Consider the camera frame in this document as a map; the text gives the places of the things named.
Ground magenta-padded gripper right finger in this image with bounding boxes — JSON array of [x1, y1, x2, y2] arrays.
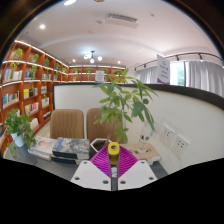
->
[[117, 148, 158, 191]]

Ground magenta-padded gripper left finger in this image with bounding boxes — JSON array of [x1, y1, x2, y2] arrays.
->
[[70, 148, 113, 192]]

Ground thick dark-spined book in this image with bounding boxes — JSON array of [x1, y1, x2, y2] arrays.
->
[[51, 154, 81, 165]]

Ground thick book with grey cover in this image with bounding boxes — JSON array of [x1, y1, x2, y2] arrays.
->
[[52, 137, 91, 160]]

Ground clear acrylic sign holder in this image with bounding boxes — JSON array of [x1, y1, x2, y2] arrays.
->
[[138, 121, 156, 154]]

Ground tan padded chair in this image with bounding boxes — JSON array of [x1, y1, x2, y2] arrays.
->
[[86, 107, 126, 144], [49, 109, 85, 140]]

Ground thin white book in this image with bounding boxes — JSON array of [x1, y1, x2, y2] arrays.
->
[[28, 148, 53, 162]]

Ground white book with picture cover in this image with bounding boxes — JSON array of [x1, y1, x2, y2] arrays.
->
[[29, 135, 58, 156]]

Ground tall plant in black pot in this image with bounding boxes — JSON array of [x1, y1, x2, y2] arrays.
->
[[89, 68, 159, 159]]

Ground leafy plant in white pot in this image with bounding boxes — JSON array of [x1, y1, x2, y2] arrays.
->
[[3, 108, 37, 158]]

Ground white sign on shelf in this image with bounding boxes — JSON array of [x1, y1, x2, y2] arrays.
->
[[94, 69, 106, 83]]

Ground white sheer curtain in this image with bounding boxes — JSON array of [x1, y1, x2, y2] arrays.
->
[[135, 65, 158, 84], [184, 60, 224, 98]]

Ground orange bookshelf unit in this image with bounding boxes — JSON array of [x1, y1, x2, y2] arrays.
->
[[0, 39, 126, 158]]

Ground white and purple banner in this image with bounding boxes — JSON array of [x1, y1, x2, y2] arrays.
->
[[156, 54, 172, 85]]

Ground ceiling lamp with round bulbs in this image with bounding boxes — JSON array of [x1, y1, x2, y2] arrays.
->
[[83, 50, 104, 65]]

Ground ceiling air vent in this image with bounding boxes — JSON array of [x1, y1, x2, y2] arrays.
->
[[104, 12, 139, 29]]

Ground recessed ceiling lights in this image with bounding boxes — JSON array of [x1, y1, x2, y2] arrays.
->
[[39, 0, 123, 65]]

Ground white wall socket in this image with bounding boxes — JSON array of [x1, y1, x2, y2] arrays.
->
[[171, 134, 191, 160], [159, 124, 175, 148]]

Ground black track light rail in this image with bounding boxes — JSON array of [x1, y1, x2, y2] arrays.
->
[[134, 51, 224, 71]]

